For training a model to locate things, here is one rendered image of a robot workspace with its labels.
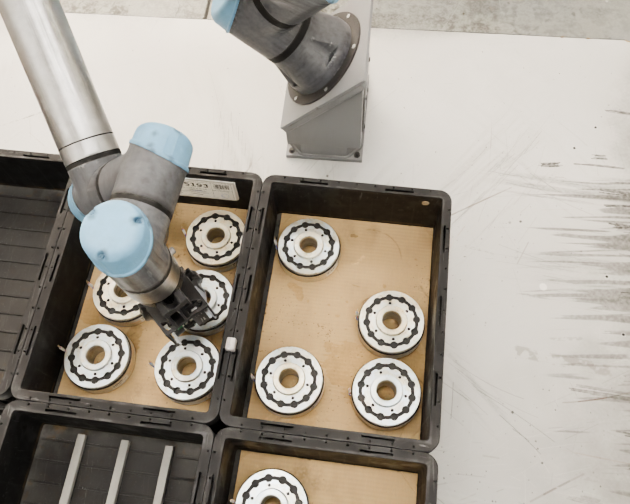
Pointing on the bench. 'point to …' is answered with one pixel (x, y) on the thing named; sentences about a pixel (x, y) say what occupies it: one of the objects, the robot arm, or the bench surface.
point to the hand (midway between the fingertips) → (185, 311)
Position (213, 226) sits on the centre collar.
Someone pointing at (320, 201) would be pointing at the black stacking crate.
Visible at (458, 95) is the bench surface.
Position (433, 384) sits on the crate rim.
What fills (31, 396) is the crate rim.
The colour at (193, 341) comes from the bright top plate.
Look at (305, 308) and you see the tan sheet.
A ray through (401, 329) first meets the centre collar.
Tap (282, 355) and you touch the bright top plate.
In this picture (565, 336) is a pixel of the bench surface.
